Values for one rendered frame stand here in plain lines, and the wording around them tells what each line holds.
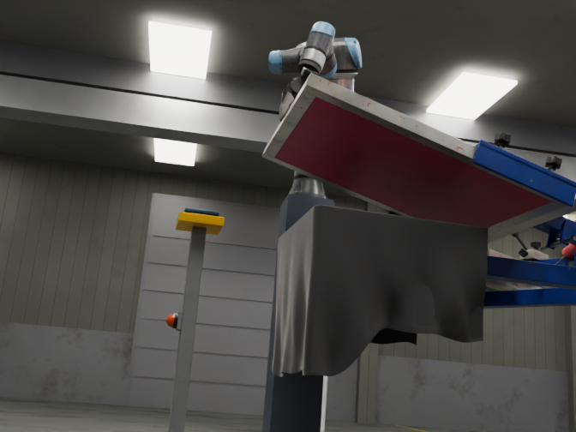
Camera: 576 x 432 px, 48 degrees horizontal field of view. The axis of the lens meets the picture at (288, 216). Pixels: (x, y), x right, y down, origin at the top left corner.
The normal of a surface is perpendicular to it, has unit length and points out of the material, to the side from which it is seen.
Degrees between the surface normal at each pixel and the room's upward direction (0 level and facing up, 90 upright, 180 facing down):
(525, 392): 90
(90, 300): 90
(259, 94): 90
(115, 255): 90
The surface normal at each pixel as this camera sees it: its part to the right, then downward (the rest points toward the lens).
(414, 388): 0.18, -0.23
